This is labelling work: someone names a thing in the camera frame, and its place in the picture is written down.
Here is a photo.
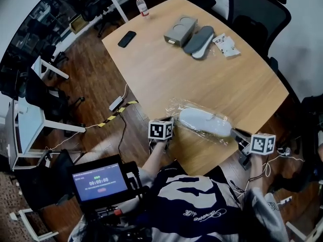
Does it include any person's printed shirt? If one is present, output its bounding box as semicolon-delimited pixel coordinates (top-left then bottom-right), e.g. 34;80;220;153
68;160;290;242

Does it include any person's left forearm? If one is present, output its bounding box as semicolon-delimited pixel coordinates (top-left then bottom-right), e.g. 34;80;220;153
140;139;170;176

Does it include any yellow black striped tape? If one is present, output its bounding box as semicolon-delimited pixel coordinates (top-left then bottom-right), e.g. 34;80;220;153
97;100;139;128

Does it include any clear water bottle red cap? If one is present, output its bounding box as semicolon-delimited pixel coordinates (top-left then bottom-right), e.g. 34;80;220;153
135;0;150;19

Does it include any white printed packet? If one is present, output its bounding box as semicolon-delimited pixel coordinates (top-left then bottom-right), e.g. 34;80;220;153
212;33;241;58

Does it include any black monitor with screen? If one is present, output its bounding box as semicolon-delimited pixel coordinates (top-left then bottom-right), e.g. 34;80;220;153
70;154;142;211

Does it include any white desk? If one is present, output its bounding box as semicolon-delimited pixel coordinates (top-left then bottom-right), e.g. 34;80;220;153
5;96;87;171

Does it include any white footwear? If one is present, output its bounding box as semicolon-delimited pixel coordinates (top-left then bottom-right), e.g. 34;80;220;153
178;107;233;138

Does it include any black smartphone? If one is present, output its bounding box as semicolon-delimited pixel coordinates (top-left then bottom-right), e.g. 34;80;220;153
117;30;137;48

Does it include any clear plastic bag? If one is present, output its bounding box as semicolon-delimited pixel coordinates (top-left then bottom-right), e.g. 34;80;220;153
164;97;237;146

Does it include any grey insole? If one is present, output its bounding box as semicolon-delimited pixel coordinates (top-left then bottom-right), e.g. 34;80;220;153
182;25;215;54

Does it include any white power adapter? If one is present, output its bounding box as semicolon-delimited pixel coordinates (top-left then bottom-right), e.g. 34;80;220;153
109;96;125;111

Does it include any grey cardboard box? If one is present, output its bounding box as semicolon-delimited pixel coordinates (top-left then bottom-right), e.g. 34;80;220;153
164;15;198;48

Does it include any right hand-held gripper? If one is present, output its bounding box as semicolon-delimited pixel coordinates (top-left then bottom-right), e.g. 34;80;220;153
230;128;277;171

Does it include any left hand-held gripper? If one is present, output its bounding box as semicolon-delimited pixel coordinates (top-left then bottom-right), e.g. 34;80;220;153
147;116;181;151

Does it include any black cable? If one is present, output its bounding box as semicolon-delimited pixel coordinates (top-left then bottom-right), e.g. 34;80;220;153
117;112;128;164

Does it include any black fabric chair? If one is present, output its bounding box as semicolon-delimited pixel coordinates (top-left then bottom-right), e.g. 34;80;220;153
14;149;76;211

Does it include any black mesh office chair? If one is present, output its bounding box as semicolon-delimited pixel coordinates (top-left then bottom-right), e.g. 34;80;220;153
226;0;292;69

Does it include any open cardboard box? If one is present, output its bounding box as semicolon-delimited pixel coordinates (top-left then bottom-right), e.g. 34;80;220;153
69;15;88;34

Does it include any white insole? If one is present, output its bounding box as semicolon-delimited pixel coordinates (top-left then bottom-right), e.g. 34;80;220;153
191;37;214;60

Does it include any person's right forearm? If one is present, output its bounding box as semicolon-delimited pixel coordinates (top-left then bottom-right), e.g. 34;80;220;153
245;153;267;194

